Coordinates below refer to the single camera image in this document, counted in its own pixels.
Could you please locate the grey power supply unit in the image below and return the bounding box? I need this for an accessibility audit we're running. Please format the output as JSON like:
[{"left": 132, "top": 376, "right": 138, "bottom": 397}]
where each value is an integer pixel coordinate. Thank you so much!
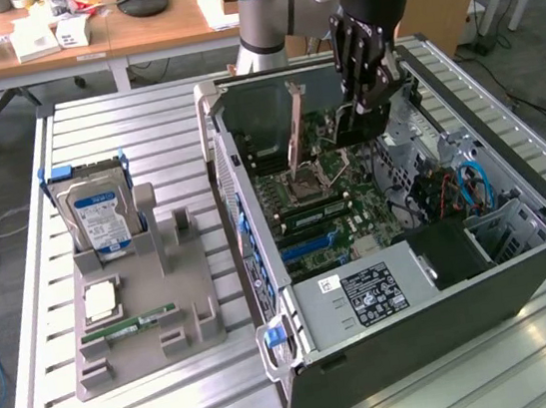
[{"left": 283, "top": 235, "right": 446, "bottom": 358}]

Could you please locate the blue handle latch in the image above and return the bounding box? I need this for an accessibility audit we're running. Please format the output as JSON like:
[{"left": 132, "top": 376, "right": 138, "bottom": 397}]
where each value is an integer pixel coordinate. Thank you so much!
[{"left": 264, "top": 326, "right": 285, "bottom": 350}]

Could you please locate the blue wire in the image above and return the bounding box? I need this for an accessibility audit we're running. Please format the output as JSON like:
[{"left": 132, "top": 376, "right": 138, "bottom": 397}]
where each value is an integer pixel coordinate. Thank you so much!
[{"left": 453, "top": 158, "right": 500, "bottom": 214}]

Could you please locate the black power strip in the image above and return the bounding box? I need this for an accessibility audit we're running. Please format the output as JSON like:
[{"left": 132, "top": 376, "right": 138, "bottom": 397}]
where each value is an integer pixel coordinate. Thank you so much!
[{"left": 452, "top": 36, "right": 496, "bottom": 61}]

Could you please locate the grey parts rack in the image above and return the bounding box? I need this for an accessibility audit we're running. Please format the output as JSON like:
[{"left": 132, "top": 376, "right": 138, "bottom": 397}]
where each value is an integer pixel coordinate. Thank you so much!
[{"left": 49, "top": 174, "right": 237, "bottom": 405}]

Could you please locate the blue expansion slot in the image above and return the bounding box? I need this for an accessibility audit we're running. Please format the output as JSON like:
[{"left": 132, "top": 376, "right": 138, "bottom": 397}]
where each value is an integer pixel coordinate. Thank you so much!
[{"left": 276, "top": 227, "right": 342, "bottom": 265}]

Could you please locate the metal socket cover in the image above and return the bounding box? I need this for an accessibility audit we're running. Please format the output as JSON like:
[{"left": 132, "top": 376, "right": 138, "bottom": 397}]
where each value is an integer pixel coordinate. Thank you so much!
[{"left": 315, "top": 142, "right": 354, "bottom": 189}]

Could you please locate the silver disk bay carrier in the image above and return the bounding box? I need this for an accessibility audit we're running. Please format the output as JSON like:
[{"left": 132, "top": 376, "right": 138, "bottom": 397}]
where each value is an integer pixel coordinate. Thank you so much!
[{"left": 459, "top": 195, "right": 546, "bottom": 268}]

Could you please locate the CPU socket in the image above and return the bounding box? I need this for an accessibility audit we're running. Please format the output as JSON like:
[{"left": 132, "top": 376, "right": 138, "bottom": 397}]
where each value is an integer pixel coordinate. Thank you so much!
[{"left": 281, "top": 159, "right": 337, "bottom": 208}]

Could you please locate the red wire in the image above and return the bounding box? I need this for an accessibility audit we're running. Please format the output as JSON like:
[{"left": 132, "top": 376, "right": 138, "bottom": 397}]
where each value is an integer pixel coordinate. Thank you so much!
[{"left": 438, "top": 171, "right": 461, "bottom": 218}]

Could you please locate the wooden desk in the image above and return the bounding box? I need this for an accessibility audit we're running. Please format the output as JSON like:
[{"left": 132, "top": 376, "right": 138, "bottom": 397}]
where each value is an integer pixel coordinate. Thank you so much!
[{"left": 0, "top": 0, "right": 388, "bottom": 108}]

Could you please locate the silver perforated disk bay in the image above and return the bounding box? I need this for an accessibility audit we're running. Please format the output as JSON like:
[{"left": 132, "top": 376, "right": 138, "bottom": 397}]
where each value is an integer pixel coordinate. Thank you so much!
[{"left": 363, "top": 91, "right": 454, "bottom": 204}]

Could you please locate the green motherboard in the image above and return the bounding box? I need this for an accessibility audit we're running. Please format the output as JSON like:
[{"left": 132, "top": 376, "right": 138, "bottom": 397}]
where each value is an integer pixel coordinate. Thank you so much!
[{"left": 240, "top": 97, "right": 413, "bottom": 288}]

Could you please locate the green RAM stick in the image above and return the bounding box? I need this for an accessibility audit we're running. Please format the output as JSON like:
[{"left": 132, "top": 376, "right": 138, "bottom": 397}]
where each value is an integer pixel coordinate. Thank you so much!
[
  {"left": 78, "top": 301, "right": 181, "bottom": 347},
  {"left": 277, "top": 196, "right": 352, "bottom": 234}
]

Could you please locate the white open box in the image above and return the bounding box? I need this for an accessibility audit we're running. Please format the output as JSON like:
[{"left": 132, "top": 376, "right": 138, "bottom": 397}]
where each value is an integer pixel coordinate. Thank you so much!
[{"left": 8, "top": 13, "right": 64, "bottom": 65}]

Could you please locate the hard disk blue carrier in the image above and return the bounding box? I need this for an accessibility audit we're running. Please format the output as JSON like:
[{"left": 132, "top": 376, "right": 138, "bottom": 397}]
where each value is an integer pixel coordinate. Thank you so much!
[{"left": 34, "top": 151, "right": 153, "bottom": 268}]

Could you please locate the silver CPU chip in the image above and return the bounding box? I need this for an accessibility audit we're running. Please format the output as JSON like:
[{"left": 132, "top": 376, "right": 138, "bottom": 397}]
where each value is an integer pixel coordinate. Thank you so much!
[{"left": 81, "top": 279, "right": 127, "bottom": 326}]

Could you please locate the black open PC case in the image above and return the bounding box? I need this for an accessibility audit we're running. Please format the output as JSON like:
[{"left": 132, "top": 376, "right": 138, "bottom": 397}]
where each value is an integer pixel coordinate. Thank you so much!
[{"left": 188, "top": 16, "right": 546, "bottom": 408}]

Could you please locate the silver chipset heat sink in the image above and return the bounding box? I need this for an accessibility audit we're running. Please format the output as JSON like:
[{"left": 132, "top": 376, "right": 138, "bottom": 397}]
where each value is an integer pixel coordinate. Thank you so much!
[{"left": 351, "top": 235, "right": 382, "bottom": 260}]

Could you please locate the white paper stack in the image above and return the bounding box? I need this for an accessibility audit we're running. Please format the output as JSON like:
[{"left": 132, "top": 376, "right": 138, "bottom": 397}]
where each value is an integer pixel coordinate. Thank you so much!
[{"left": 197, "top": 0, "right": 244, "bottom": 34}]

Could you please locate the white labelled carton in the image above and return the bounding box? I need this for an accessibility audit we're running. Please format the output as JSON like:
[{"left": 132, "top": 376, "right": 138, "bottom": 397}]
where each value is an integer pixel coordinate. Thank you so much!
[{"left": 52, "top": 14, "right": 95, "bottom": 51}]

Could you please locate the black graphics card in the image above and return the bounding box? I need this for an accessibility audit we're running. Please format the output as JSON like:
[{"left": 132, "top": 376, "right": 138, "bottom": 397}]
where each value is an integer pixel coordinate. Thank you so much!
[{"left": 275, "top": 66, "right": 400, "bottom": 179}]

